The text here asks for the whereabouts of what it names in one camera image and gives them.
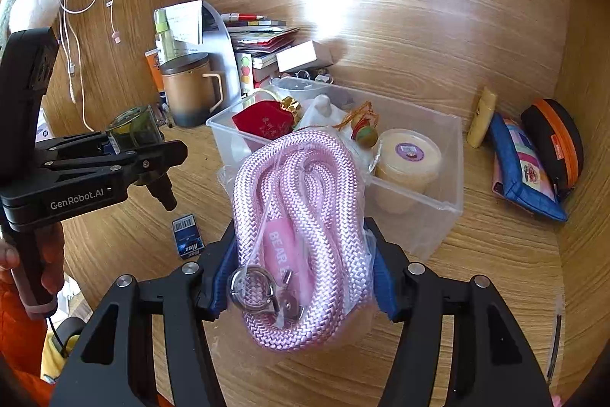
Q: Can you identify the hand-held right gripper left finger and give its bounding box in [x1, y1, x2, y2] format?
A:
[56, 216, 240, 407]

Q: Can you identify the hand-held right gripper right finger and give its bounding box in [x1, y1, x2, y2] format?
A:
[361, 216, 563, 407]

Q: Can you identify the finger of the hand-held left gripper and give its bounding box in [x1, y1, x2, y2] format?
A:
[35, 130, 117, 162]
[42, 140, 188, 189]

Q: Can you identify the green glass bottle black cap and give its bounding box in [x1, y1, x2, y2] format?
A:
[104, 104, 178, 211]

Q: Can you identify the clear plastic storage bin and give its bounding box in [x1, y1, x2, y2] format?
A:
[205, 75, 465, 263]

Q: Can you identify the red fabric pouch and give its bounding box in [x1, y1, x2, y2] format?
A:
[231, 100, 293, 146]

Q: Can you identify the pink rope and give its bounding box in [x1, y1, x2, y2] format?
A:
[218, 128, 383, 354]

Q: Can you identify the gold ornament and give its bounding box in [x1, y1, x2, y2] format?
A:
[280, 95, 307, 118]

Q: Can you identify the amber bead tassel charm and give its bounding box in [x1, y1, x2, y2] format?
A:
[332, 101, 380, 149]

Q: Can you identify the person's left forearm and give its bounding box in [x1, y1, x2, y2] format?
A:
[0, 271, 54, 407]

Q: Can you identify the person's left hand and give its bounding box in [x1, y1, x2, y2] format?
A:
[0, 221, 66, 299]

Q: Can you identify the small blue barcode box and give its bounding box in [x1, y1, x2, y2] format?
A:
[171, 214, 207, 258]

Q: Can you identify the brown mug with lid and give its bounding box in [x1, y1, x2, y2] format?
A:
[159, 53, 228, 128]

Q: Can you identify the orange cosmetic tube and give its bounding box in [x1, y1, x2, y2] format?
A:
[144, 50, 165, 96]

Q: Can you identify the wooden desk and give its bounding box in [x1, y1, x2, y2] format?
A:
[62, 92, 569, 407]

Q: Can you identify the white plush toy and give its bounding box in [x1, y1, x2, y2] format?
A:
[8, 0, 64, 37]

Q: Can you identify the green spray bottle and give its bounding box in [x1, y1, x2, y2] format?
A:
[153, 7, 175, 61]

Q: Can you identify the silver metal bookend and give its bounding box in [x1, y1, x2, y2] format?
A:
[199, 0, 245, 103]

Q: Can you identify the cream tub with purple label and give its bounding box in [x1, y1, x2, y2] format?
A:
[373, 128, 442, 216]

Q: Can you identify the white paper card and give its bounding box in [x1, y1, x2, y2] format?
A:
[164, 1, 204, 46]

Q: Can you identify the stack of books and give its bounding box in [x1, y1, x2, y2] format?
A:
[226, 19, 302, 84]

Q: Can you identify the clear glass bowl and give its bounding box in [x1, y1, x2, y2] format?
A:
[271, 77, 327, 103]

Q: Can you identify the red white pen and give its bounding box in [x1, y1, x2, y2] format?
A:
[223, 11, 266, 23]

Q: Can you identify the white cardboard box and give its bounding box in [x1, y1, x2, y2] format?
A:
[276, 40, 335, 74]

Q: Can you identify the yellow black object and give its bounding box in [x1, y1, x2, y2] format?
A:
[40, 332, 83, 385]

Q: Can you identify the blue patterned zip pouch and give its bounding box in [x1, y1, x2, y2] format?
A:
[490, 112, 569, 223]

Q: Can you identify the black pen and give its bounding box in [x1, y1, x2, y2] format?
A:
[544, 312, 564, 385]

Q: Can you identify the yellow tube bottle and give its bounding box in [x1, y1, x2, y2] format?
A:
[466, 86, 498, 149]

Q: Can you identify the black case with orange zip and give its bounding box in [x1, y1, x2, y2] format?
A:
[520, 98, 585, 201]

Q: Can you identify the white charging cable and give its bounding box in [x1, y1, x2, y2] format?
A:
[33, 0, 121, 134]

